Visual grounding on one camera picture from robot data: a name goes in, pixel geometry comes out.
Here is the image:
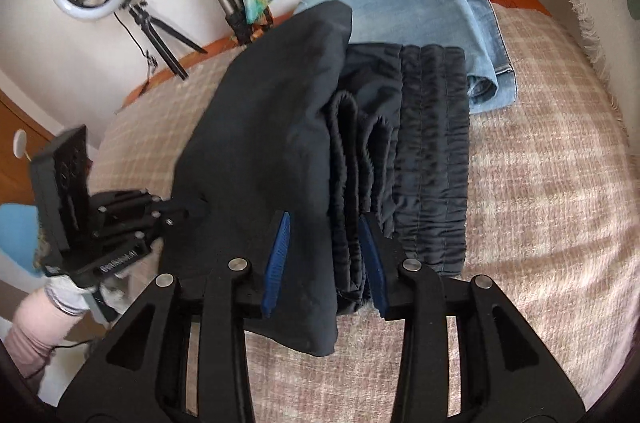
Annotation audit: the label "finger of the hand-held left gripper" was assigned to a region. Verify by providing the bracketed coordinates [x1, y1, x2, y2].
[95, 190, 207, 224]
[97, 213, 193, 256]

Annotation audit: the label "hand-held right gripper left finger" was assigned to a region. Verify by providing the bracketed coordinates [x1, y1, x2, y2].
[59, 211, 292, 423]

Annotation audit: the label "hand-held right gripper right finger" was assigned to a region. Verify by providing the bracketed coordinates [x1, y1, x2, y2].
[359, 214, 586, 423]

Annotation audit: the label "black pants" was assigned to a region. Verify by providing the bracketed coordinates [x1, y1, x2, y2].
[157, 0, 471, 356]

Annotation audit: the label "person's left forearm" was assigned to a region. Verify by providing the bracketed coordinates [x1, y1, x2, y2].
[0, 290, 76, 379]

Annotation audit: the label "brown wooden cabinet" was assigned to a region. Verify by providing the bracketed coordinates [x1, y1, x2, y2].
[0, 88, 56, 208]

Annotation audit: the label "white round lamp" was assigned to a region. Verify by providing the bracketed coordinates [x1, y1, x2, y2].
[12, 129, 30, 160]

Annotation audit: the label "small black tripod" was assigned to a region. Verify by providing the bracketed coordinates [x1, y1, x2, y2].
[77, 0, 208, 80]

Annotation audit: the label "beige striped blanket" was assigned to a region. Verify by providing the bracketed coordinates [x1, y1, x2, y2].
[90, 0, 633, 423]

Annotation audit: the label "light blue jeans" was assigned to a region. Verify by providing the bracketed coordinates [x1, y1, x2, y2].
[292, 0, 516, 114]

